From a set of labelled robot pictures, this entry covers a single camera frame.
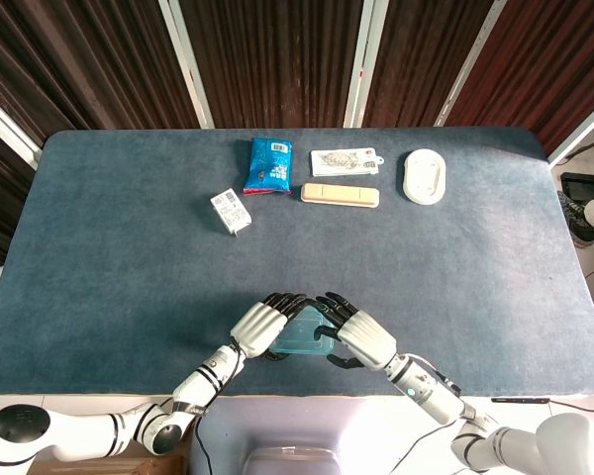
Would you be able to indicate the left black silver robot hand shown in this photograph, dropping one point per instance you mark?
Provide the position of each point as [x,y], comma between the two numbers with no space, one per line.
[257,326]

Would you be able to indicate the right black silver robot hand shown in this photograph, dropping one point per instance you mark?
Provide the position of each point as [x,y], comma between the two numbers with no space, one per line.
[368,339]

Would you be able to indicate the teal transparent plastic container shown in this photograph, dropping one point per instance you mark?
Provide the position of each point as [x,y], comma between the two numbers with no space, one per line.
[302,336]

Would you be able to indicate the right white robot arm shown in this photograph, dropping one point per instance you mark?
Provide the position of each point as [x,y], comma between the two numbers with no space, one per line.
[435,396]

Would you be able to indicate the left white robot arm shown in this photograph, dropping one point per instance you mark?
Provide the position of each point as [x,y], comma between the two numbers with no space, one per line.
[79,435]

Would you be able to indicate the grey robot torso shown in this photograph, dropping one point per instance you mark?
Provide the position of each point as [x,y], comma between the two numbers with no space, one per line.
[227,435]

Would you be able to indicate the translucent grey chest cover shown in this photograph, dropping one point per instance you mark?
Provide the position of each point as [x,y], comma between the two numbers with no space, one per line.
[292,460]

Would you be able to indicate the blue-grey felt table mat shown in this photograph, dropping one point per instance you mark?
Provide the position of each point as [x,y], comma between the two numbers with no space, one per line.
[128,257]

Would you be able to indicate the beige long rectangular case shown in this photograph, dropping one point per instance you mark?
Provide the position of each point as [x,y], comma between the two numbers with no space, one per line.
[340,194]

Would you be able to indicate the blue snack packet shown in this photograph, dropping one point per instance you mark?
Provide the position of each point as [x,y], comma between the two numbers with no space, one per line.
[268,165]

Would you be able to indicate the white oval soap dish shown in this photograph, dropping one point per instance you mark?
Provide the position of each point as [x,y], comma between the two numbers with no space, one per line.
[425,176]

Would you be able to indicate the white card pack turtle print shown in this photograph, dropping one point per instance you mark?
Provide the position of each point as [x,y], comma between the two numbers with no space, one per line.
[344,162]

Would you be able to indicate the brown cardboard box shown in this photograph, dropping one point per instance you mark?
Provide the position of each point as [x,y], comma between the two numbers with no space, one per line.
[104,467]

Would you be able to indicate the grey sneaker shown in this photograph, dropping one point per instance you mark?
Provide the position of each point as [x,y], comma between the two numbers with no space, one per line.
[576,222]

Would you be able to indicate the black floor box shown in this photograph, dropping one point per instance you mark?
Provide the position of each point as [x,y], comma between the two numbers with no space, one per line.
[579,184]

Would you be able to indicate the white metal frame beam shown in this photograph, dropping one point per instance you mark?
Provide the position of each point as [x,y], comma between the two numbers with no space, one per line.
[188,64]
[364,64]
[467,64]
[7,127]
[581,129]

